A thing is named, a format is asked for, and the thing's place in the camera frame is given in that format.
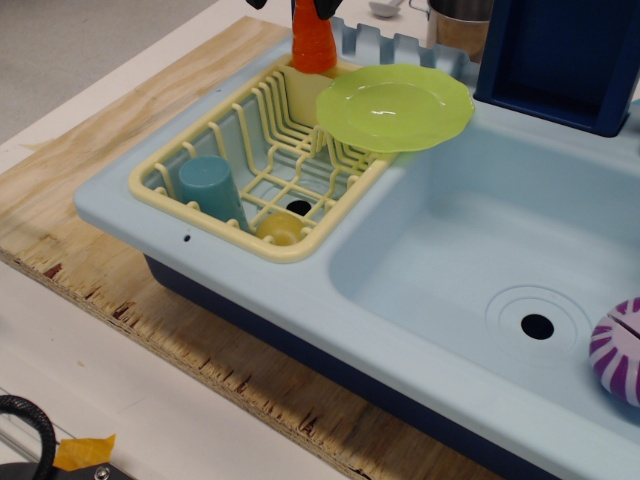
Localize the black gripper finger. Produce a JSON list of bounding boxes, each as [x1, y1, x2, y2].
[[246, 0, 268, 10], [313, 0, 342, 21]]

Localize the orange toy carrot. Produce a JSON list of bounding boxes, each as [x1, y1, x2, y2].
[[292, 0, 337, 74]]

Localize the dark metal robot base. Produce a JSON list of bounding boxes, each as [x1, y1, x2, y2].
[[1, 462, 132, 480]]

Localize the green plastic plate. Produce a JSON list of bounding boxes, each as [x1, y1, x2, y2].
[[316, 64, 475, 153]]

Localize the stainless steel pot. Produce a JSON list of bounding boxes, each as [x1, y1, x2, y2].
[[409, 0, 494, 63]]

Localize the cream dish drying rack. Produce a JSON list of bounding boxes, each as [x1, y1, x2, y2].
[[128, 55, 392, 263]]

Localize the teal plastic cup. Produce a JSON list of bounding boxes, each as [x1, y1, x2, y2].
[[178, 155, 250, 232]]

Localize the yellow toy ball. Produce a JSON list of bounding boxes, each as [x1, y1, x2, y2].
[[255, 212, 304, 246]]

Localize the plywood board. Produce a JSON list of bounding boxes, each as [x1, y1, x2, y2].
[[1, 4, 491, 479]]

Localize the light blue toy sink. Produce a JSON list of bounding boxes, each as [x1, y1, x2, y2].
[[74, 40, 639, 479]]

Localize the purple striped toy vegetable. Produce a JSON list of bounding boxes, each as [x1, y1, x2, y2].
[[589, 297, 639, 407]]

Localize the yellow masking tape piece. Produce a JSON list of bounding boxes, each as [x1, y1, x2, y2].
[[53, 434, 117, 472]]

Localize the black braided cable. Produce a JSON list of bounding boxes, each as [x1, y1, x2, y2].
[[0, 394, 57, 480]]

